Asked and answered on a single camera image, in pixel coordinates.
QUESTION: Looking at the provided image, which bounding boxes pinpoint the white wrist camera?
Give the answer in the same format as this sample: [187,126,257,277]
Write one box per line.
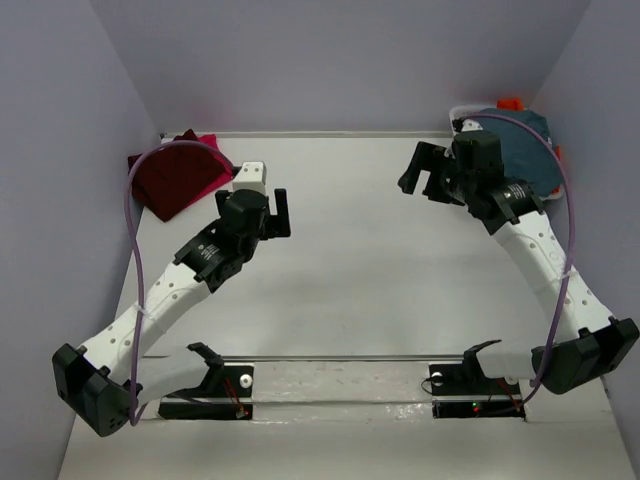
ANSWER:
[232,161,267,196]
[451,118,483,135]

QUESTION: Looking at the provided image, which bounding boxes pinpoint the teal blue t shirt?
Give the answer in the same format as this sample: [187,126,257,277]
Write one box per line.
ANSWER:
[475,108,562,198]

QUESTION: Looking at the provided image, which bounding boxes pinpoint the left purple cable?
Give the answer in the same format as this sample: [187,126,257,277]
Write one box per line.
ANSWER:
[123,140,236,427]

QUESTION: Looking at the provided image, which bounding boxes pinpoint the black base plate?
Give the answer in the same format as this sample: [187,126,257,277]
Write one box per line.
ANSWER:
[421,363,526,419]
[157,363,254,421]

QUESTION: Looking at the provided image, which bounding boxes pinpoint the orange t shirt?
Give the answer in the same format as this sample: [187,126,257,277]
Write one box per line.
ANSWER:
[496,97,525,111]

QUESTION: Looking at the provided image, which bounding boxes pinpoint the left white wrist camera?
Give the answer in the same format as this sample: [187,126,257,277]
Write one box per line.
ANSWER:
[232,161,267,196]

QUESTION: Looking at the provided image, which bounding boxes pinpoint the pink folded t shirt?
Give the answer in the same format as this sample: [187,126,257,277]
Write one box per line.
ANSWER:
[198,134,219,150]

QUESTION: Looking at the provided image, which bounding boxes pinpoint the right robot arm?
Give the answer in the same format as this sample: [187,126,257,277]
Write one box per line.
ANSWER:
[398,130,639,395]

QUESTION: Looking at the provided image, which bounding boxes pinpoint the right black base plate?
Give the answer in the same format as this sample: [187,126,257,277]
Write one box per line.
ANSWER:
[421,363,526,419]

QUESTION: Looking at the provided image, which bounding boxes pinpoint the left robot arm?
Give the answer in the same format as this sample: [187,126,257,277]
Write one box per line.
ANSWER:
[52,189,291,437]

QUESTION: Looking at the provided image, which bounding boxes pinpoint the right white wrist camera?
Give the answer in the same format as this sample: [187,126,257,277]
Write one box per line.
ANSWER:
[451,118,483,135]

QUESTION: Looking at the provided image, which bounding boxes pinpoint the white plastic basket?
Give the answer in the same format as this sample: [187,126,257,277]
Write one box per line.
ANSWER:
[449,100,564,201]

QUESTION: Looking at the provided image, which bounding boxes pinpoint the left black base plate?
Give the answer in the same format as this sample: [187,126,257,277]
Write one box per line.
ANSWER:
[157,363,254,421]

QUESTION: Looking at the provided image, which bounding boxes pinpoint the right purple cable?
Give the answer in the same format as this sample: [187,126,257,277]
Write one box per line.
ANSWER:
[459,113,577,407]

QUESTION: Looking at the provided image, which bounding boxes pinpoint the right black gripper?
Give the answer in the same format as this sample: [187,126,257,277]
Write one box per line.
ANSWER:
[399,140,475,205]

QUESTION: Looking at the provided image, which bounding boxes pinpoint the dark red folded t shirt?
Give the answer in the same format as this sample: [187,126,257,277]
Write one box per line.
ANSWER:
[125,129,234,222]

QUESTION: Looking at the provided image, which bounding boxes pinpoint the purple cable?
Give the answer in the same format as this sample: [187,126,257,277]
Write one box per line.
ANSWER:
[123,140,236,427]
[459,113,577,407]

